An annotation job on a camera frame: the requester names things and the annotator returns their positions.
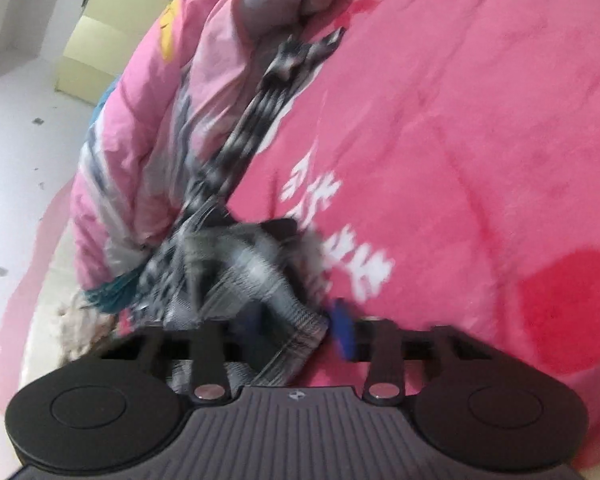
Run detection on black white plaid pants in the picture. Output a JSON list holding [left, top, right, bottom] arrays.
[[132, 28, 346, 391]]

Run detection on pink floral bed blanket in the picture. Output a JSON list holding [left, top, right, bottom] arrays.
[[230, 0, 600, 468]]

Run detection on cream white fleece blanket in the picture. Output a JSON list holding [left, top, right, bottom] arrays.
[[56, 290, 118, 366]]

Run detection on pink blue patterned duvet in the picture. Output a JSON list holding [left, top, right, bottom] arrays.
[[70, 0, 335, 313]]

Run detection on pink white bed headboard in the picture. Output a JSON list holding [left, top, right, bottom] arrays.
[[0, 180, 73, 415]]

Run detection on pale yellow wardrobe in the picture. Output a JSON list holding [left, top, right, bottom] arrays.
[[55, 0, 171, 105]]

